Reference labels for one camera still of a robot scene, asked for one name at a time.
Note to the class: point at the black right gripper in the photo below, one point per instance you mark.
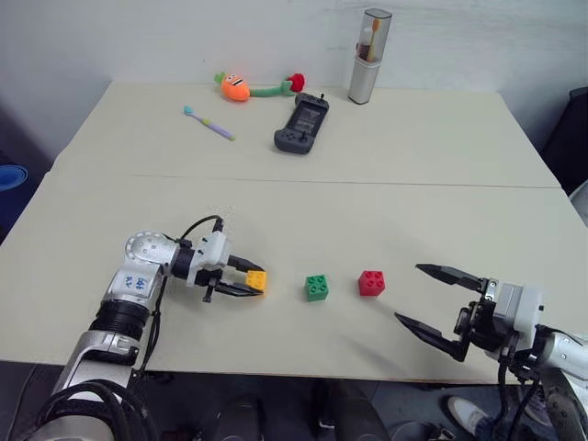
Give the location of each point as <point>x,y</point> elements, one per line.
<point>480,324</point>

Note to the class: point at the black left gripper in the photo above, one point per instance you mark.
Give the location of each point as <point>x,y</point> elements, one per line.
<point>209,277</point>

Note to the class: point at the yellow building block cube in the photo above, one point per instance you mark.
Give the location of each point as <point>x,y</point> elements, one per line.
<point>256,280</point>

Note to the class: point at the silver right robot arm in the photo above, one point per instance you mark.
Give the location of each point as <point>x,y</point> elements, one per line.
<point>566,350</point>

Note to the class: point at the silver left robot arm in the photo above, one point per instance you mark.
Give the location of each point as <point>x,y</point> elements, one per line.
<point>148,250</point>

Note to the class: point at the green building block cube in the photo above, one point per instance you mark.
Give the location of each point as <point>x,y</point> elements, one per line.
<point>317,288</point>

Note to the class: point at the red building block cube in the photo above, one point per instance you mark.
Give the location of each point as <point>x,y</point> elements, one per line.
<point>371,284</point>

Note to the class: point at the white shoe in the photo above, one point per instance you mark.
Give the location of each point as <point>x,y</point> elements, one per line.
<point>466,413</point>

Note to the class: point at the dark rounded shape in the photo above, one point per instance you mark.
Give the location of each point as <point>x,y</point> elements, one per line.
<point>351,413</point>
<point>241,420</point>

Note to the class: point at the purple toothbrush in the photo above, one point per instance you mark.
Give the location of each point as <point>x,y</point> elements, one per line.
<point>209,122</point>

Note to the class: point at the grey handheld game controller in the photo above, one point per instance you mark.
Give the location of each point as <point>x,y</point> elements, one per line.
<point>302,124</point>

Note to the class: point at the orange carrot plush toy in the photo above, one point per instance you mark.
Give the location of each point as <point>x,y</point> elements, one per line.
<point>235,87</point>

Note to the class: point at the red rose plush toy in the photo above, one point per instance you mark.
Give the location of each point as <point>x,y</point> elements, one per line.
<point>297,82</point>

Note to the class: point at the black chair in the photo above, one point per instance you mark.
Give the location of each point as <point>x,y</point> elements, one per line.
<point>569,138</point>

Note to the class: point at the silver toothbrush travel case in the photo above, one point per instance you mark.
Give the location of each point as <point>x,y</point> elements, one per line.
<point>365,78</point>

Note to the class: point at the blue round object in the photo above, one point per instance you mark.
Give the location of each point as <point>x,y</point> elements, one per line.
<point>11,178</point>

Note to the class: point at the orange toothbrush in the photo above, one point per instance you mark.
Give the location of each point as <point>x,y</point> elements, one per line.
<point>374,39</point>

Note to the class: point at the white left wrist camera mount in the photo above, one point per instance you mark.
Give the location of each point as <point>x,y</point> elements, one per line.
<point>212,250</point>

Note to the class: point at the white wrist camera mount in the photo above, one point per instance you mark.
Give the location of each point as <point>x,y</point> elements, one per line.
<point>212,250</point>
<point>516,305</point>

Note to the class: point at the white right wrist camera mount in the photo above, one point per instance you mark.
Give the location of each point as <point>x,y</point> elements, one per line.
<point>516,305</point>

